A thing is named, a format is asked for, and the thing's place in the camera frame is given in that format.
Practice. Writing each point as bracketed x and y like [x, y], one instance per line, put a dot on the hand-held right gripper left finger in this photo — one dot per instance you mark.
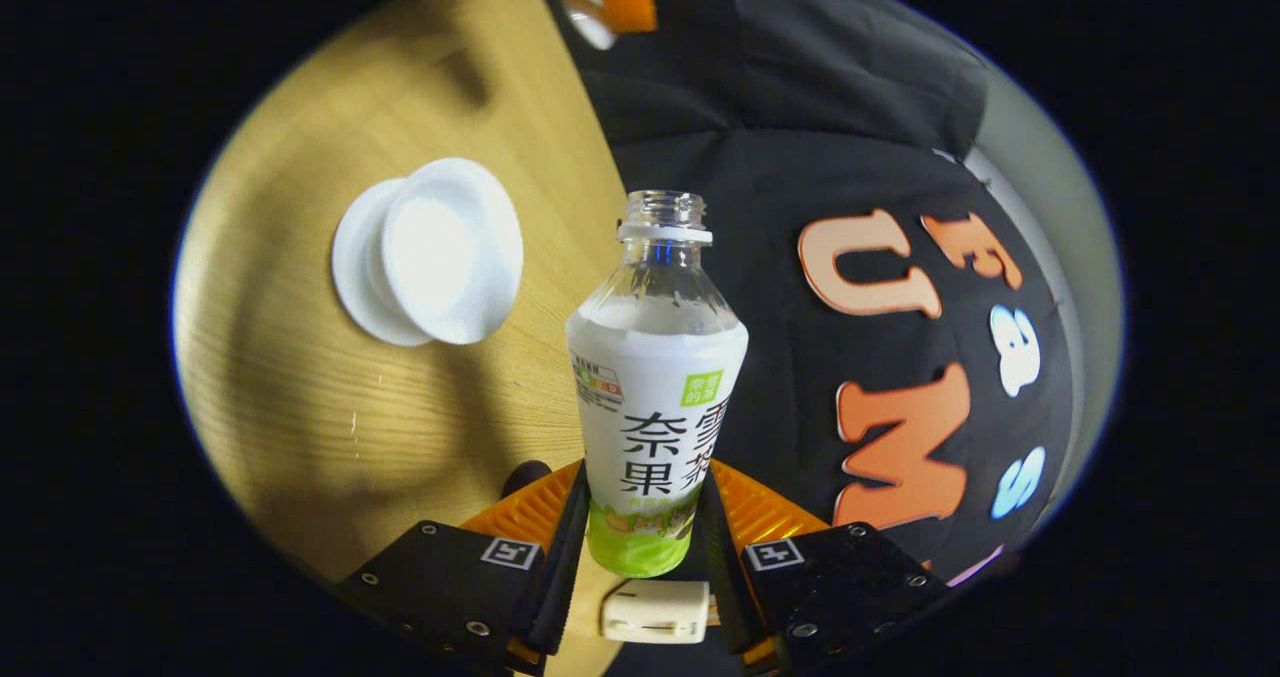
[565, 557]

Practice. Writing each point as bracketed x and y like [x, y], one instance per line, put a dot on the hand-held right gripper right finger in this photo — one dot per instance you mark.
[722, 567]

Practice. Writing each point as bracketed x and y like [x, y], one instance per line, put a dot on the dark brown round coaster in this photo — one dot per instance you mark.
[525, 479]

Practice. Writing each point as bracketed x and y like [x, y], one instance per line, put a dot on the clear water bottle green label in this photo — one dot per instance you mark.
[655, 387]

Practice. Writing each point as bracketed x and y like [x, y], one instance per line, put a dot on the white teacup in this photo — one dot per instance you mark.
[450, 252]

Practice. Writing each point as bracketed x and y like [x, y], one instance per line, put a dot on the white toaster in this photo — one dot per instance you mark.
[655, 612]

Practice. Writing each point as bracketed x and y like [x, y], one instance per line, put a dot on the black backdrop cloth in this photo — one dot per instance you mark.
[800, 107]

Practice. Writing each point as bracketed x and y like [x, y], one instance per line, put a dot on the white saucer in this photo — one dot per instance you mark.
[355, 267]

